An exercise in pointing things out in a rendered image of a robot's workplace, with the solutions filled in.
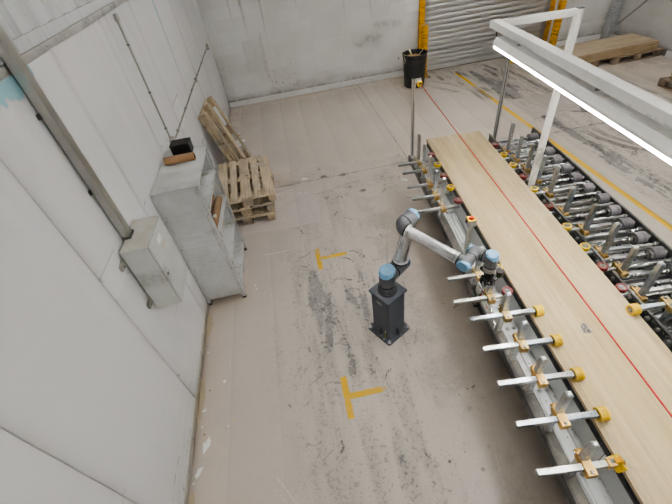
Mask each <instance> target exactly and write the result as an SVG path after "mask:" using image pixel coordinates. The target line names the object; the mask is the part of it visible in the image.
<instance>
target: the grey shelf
mask: <svg viewBox="0 0 672 504"><path fill-rule="evenodd" d="M207 151H208V152H207ZM193 152H194V153H195V155H196V160H192V161H187V162H182V163H177V164H172V165H165V164H164V162H163V161H162V164H161V167H160V169H159V172H158V175H157V178H156V180H155V183H154V186H153V188H152V191H151V194H150V198H151V200H152V201H153V203H154V205H155V207H156V209H157V211H158V212H159V214H160V216H161V218H162V220H163V221H164V223H165V225H166V227H167V229H168V230H169V232H170V234H171V236H172V238H173V239H174V241H175V243H176V245H177V247H178V249H179V250H180V252H181V254H182V256H183V258H184V259H185V261H186V263H187V265H188V267H189V268H190V270H191V272H192V274H193V276H194V277H195V279H196V281H197V283H198V285H199V286H200V288H201V290H202V292H203V294H204V296H205V297H206V299H207V301H208V303H209V305H212V304H213V301H211V300H212V299H217V298H221V297H226V296H231V295H236V294H240V293H241V294H242V296H243V298H245V297H247V295H246V293H245V291H244V289H243V271H244V251H245V250H247V247H246V246H245V243H244V240H243V238H242V235H241V233H240V230H239V227H238V225H237V222H236V220H235V217H234V214H233V212H232V209H231V207H230V204H229V201H228V199H227V196H226V194H225V191H224V188H223V186H222V183H221V181H220V178H219V175H218V173H217V170H216V168H215V165H214V162H213V160H212V157H211V154H210V152H209V149H208V147H207V144H201V145H196V146H194V149H193ZM206 153H207V154H206ZM207 156H208V157H207ZM209 156H210V157H209ZM208 158H209V159H208ZM210 159H211V160H210ZM209 161H210V162H209ZM210 163H211V165H210ZM212 164H213V165H212ZM211 166H212V167H211ZM213 167H214V168H213ZM215 176H216V177H215ZM216 179H217V180H216ZM218 179H219V180H218ZM217 181H218V182H217ZM219 182H220V183H219ZM218 184H219V185H218ZM220 185H221V186H220ZM219 186H220V187H219ZM220 189H221V190H220ZM195 191H196V192H195ZM197 191H198V192H197ZM221 192H222V193H221ZM223 192H224V193H223ZM196 193H197V194H196ZM198 193H199V194H198ZM222 194H223V195H222ZM213 195H214V196H215V197H214V202H213V208H212V213H210V211H211V204H212V196H213ZM216 196H221V197H222V204H221V210H220V216H219V222H218V228H217V227H216V224H215V222H214V220H213V217H212V214H213V209H214V203H215V198H216ZM227 203H228V204H227ZM226 204H227V205H226ZM227 207H228V208H227ZM228 209H229V210H228ZM229 212H230V213H229ZM230 215H231V216H230ZM206 216H207V217H206ZM232 216H233V217H232ZM163 217H164V218H163ZM209 217H210V218H209ZM231 217H232V218H231ZM207 218H208V219H207ZM208 220H209V221H208ZM209 222H210V223H209ZM210 224H211V226H210ZM211 227H212V228H211ZM235 227H236V228H235ZM237 228H238V229H237ZM212 229H213V230H212ZM236 230H237V231H236ZM213 231H214V232H213ZM215 231H216V232H215ZM237 232H238V233H237ZM214 233H215V234H214ZM239 234H240V235H239ZM238 235H239V236H238ZM239 238H240V239H239ZM240 240H241V241H240ZM219 245H220V246H219ZM220 247H221V248H220ZM221 249H222V250H221ZM192 270H193V271H192ZM194 270H195V271H194ZM210 299H211V300H210Z"/></svg>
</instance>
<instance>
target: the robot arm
mask: <svg viewBox="0 0 672 504"><path fill-rule="evenodd" d="M419 218H420V214H419V213H418V211H417V210H415V209H413V208H409V209H408V210H406V212H404V213H403V214H402V215H401V216H400V217H398V219H397V220H396V229H397V231H398V233H399V238H398V242H397V247H396V252H395V254H393V256H392V260H391V262H390V263H389V264H383V265H382V266H381V267H380V268H379V272H378V275H379V285H378V287H377V291H378V293H379V295H380V296H382V297H386V298H390V297H393V296H395V295H396V294H397V292H398V286H397V284H396V279H397V278H398V277H399V276H400V275H401V274H402V273H403V272H404V271H405V270H406V269H408V268H409V266H410V264H411V261H410V258H408V252H409V248H410V244H411V240H413V241H415V242H417V243H419V244H421V245H422V246H424V247H426V248H428V249H429V250H431V251H433V252H435V253H437V254H438V255H440V256H442V257H444V258H446V259H447V260H449V261H451V262H453V263H454V264H456V267H457V268H458V269H459V270H460V271H463V272H466V271H468V270H469V269H470V268H471V267H472V266H473V265H474V264H475V262H476V261H477V260H479V261H481V262H483V263H484V265H483V266H480V270H481V271H482V272H483V273H484V274H482V275H481V278H480V279H479V282H480V284H481V286H482V288H483V289H484V290H485V288H486V287H488V288H489V289H490V286H493V285H495V279H494V273H495V272H496V269H497V265H498V261H499V257H500V255H499V253H498V252H497V251H496V250H492V249H490V250H486V249H483V248H481V247H479V246H477V245H474V244H471V245H469V246H468V248H467V249H466V252H465V255H464V254H462V253H460V252H458V251H456V250H454V249H452V248H450V247H449V246H447V245H445V244H443V243H441V242H439V241H438V240H436V239H434V238H432V237H430V236H428V235H426V234H425V233H423V232H421V231H419V230H417V229H415V226H416V222H417V220H419ZM493 282H494V283H493Z"/></svg>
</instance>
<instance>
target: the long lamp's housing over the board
mask: <svg viewBox="0 0 672 504"><path fill-rule="evenodd" d="M517 45H518V43H516V42H515V41H513V40H511V39H509V38H508V37H506V36H497V37H496V38H495V40H494V41H493V48H492V49H494V46H495V47H497V48H498V49H500V50H502V51H503V52H505V53H506V54H508V55H509V56H511V57H512V58H514V59H515V60H517V61H519V62H520V63H522V64H523V65H525V66H526V67H528V68H529V69H531V70H533V71H534V72H536V73H537V74H539V75H540V76H542V77H543V78H545V79H547V80H548V81H550V82H551V83H553V84H554V85H556V86H557V87H559V88H560V89H562V90H564V91H565V92H567V93H568V94H570V95H571V96H573V97H574V98H576V99H578V100H579V101H581V102H582V103H584V104H585V105H587V106H588V107H590V108H591V109H593V110H595V111H596V112H598V113H599V114H601V115H602V116H604V117H605V118H607V119H609V120H610V121H612V122H613V123H615V124H616V125H618V126H619V127H621V128H622V129H624V130H626V131H627V132H629V133H630V134H632V135H633V136H635V137H636V138H638V139H640V140H641V141H643V142H644V143H646V144H647V145H649V146H650V147H652V148H653V149H655V150H657V151H658V152H660V153H661V154H663V155H664V156H666V157H667V158H669V159H671V160H672V130H670V129H668V128H667V127H665V126H663V125H661V124H660V123H658V122H656V121H654V120H653V119H651V118H649V117H647V116H645V115H644V114H642V113H640V112H638V111H637V110H635V109H633V108H631V107H630V106H628V105H626V104H624V103H622V102H621V101H619V100H617V99H615V98H614V97H612V96H610V95H608V94H607V93H605V92H603V91H601V90H600V91H594V90H595V88H596V87H594V86H592V85H591V84H589V83H587V82H585V81H584V80H582V79H580V78H578V77H577V76H575V75H573V74H571V73H569V72H568V71H566V70H564V69H562V68H561V67H559V66H557V65H555V64H554V63H552V62H550V61H548V60H546V59H545V58H543V57H541V56H539V55H538V54H536V53H534V52H532V51H531V50H529V49H527V48H525V47H524V46H517Z"/></svg>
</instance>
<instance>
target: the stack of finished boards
mask: <svg viewBox="0 0 672 504"><path fill-rule="evenodd" d="M658 43H659V40H656V39H653V38H649V37H645V36H641V35H638V34H634V33H630V34H625V35H619V36H614V37H609V38H604V39H599V40H594V41H589V42H584V43H579V44H575V45H574V48H573V52H572V55H574V56H576V57H578V58H580V59H582V60H584V61H586V62H588V63H590V62H595V61H599V60H604V59H609V58H614V57H619V56H624V55H629V54H634V53H639V52H644V51H649V50H654V49H657V46H658Z"/></svg>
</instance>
